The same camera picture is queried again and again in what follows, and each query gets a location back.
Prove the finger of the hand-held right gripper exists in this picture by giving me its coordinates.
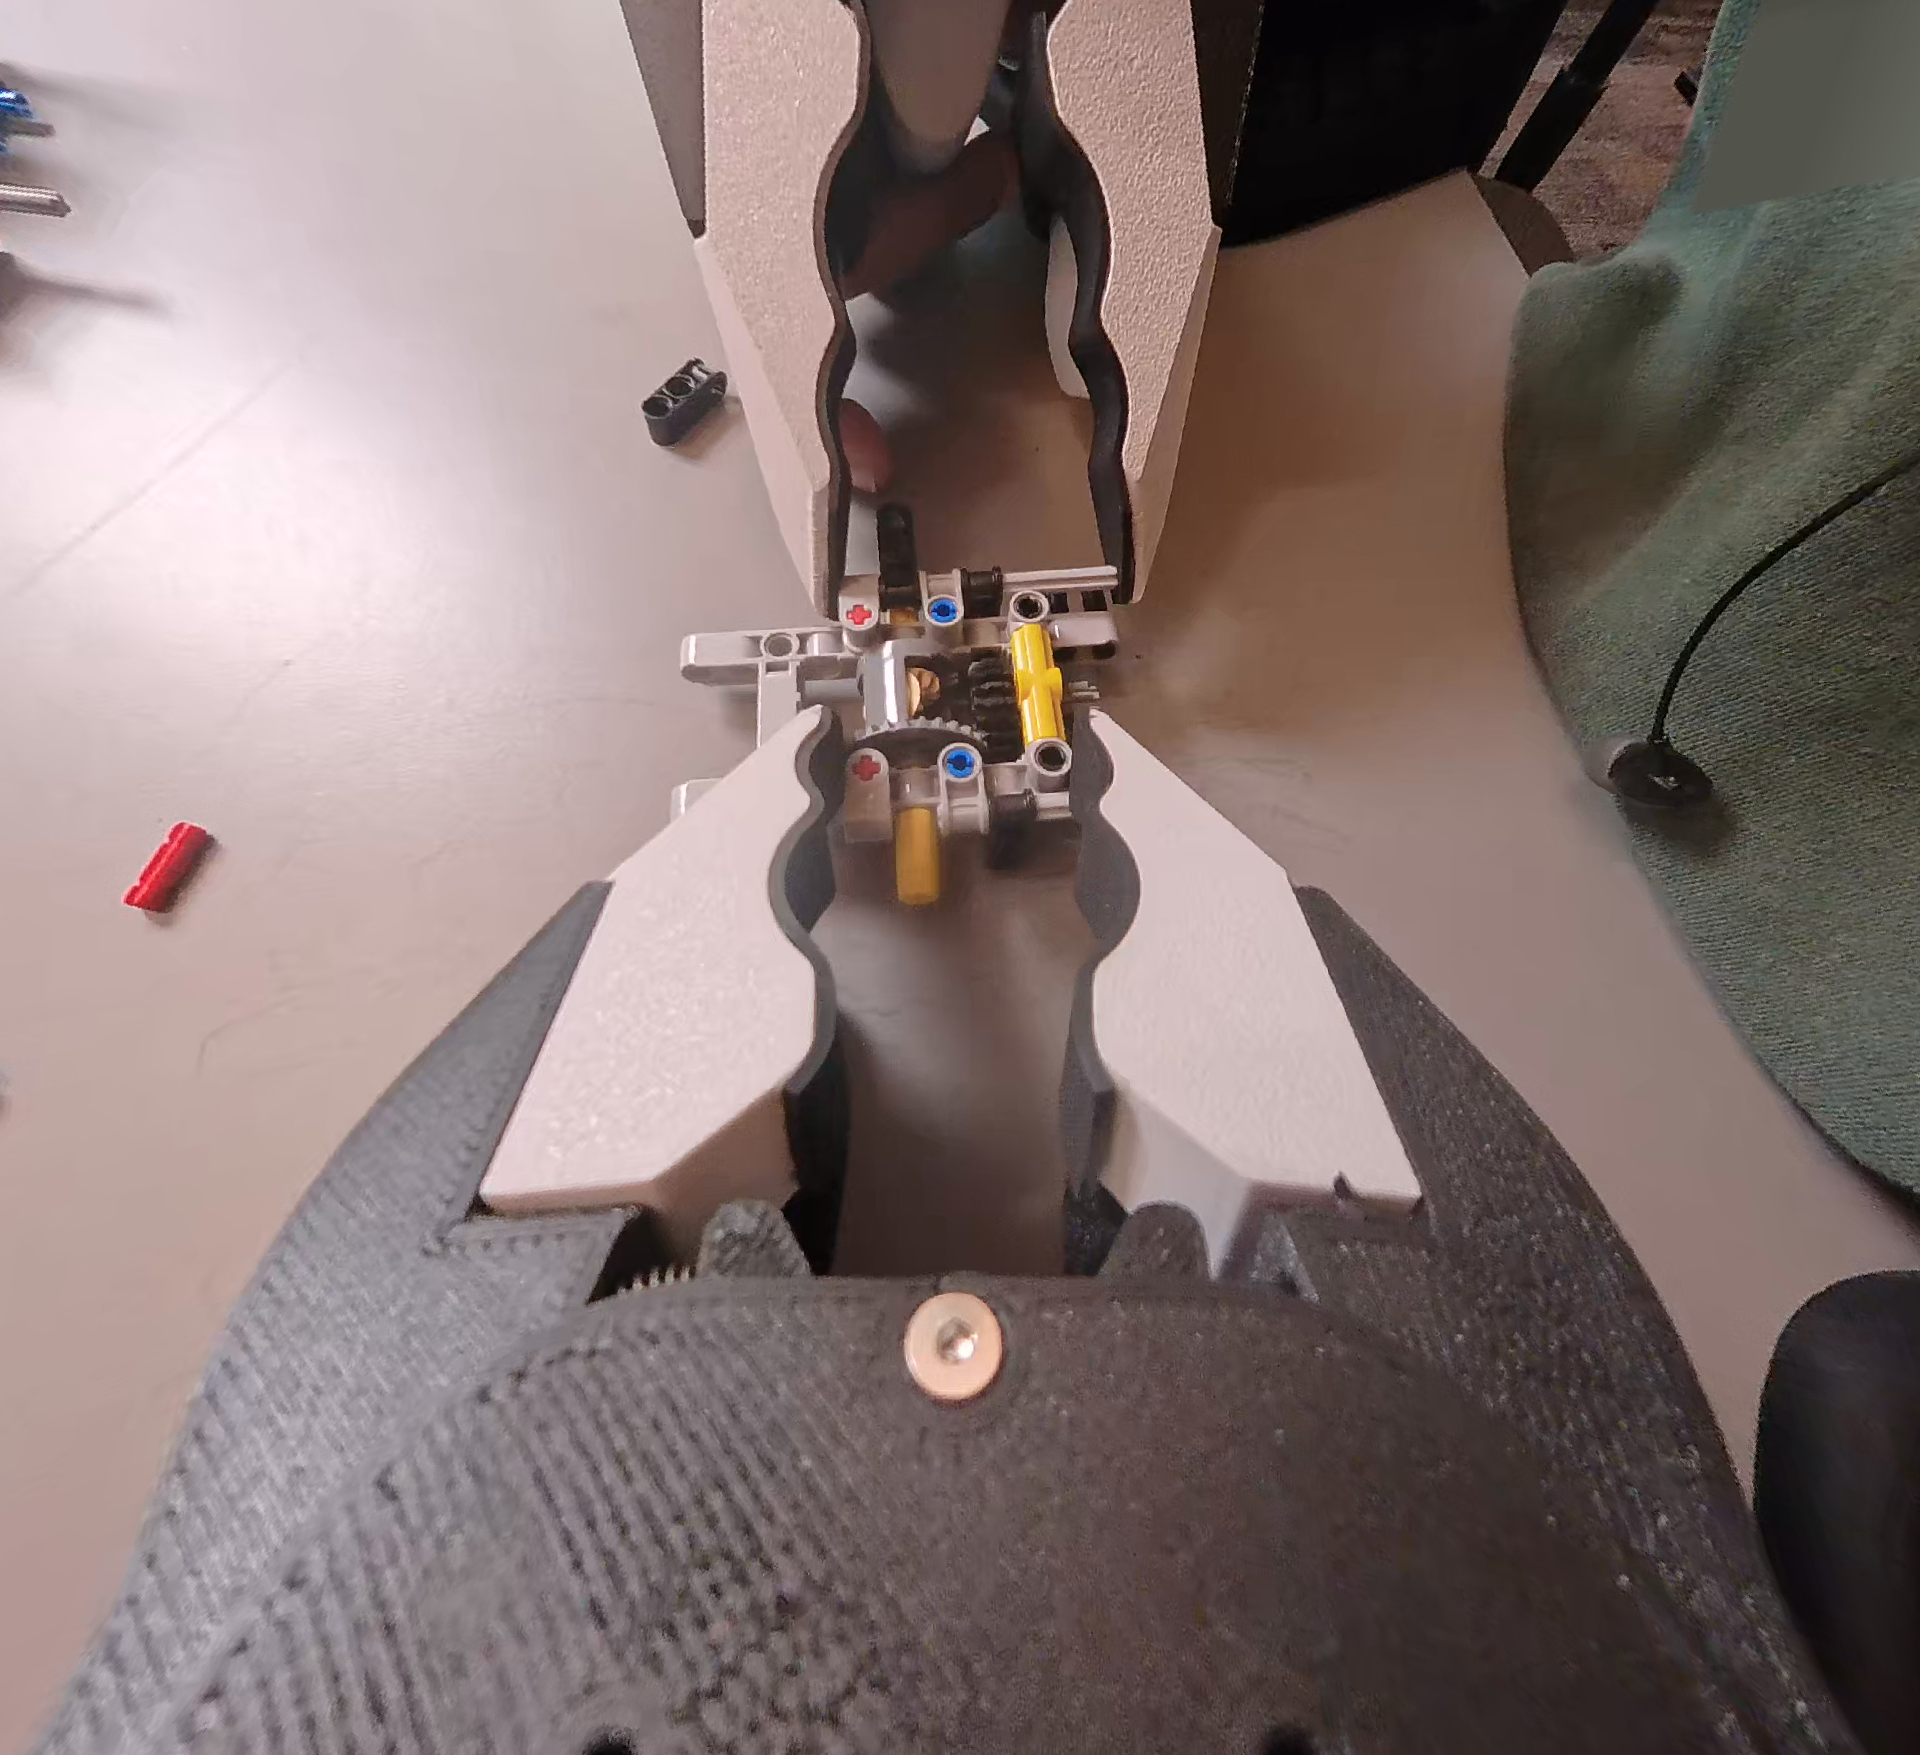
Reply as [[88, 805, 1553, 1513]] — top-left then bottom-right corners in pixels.
[[1018, 0, 1218, 602], [700, 0, 888, 620]]

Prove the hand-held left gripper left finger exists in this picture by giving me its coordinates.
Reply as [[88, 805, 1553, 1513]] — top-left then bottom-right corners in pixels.
[[477, 703, 838, 1223]]

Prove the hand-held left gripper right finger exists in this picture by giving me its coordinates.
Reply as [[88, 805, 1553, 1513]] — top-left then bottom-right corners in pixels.
[[1056, 710, 1422, 1284]]

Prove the grey lego gear assembly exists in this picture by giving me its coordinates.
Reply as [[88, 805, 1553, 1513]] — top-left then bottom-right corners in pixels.
[[671, 555, 1131, 901]]

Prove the red lego pin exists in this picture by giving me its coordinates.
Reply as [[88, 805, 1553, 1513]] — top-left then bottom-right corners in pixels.
[[124, 825, 212, 917]]

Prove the lego car chassis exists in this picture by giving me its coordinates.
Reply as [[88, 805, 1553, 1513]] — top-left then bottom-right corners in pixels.
[[0, 61, 74, 230]]

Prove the black clip-on microphone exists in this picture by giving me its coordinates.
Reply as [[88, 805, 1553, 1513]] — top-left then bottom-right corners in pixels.
[[1586, 735, 1720, 809]]

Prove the person's green sweater torso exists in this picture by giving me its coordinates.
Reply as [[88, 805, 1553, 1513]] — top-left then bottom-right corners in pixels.
[[1502, 0, 1920, 1178]]

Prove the dark rounded object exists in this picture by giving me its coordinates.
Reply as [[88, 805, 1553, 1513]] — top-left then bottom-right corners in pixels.
[[1771, 1269, 1920, 1755]]

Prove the black microphone cable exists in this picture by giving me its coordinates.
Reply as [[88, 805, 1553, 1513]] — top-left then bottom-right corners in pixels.
[[1653, 457, 1920, 740]]

